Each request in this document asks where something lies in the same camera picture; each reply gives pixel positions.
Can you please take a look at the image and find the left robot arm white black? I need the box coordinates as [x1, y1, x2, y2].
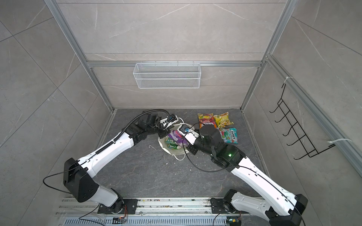
[63, 109, 178, 213]

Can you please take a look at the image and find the orange Fox's fruits candy bag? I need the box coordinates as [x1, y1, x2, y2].
[198, 113, 217, 128]

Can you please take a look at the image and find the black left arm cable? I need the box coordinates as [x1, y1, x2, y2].
[113, 109, 171, 142]

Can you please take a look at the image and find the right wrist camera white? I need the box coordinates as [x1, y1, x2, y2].
[177, 123, 200, 145]

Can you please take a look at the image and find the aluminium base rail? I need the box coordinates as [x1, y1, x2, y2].
[56, 197, 292, 226]

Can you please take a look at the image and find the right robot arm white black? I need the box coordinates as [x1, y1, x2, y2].
[178, 125, 308, 226]

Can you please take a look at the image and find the floral white paper bag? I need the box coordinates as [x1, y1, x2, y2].
[158, 118, 195, 161]

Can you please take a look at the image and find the black wire hook rack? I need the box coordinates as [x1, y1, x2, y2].
[269, 84, 336, 160]

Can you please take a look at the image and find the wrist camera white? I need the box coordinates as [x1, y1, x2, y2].
[160, 114, 179, 127]
[177, 123, 200, 145]

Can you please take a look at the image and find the yellow snack packet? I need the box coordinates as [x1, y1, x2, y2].
[213, 112, 234, 128]

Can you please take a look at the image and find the magenta purple candy packet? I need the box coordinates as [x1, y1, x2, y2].
[168, 130, 189, 148]

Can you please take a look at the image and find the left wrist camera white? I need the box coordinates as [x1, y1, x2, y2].
[160, 114, 179, 127]

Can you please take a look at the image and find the teal mint candy packet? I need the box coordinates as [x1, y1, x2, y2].
[219, 128, 238, 144]

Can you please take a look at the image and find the green candy packet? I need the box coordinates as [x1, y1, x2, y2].
[165, 138, 181, 150]

